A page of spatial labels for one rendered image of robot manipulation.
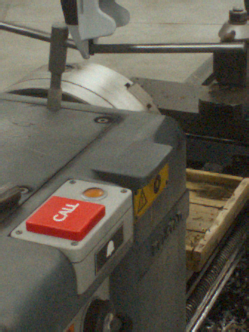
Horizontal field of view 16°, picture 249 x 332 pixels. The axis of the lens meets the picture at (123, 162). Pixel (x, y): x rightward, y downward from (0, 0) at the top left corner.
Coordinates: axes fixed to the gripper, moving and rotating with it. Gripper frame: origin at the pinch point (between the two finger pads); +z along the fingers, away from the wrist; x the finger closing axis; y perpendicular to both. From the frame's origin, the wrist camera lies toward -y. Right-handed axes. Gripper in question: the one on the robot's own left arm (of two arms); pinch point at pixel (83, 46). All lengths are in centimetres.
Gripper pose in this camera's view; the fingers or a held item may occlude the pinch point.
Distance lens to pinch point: 112.9
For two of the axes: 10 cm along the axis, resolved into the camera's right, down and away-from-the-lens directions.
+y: 9.2, 1.5, -3.7
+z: 0.2, 9.0, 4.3
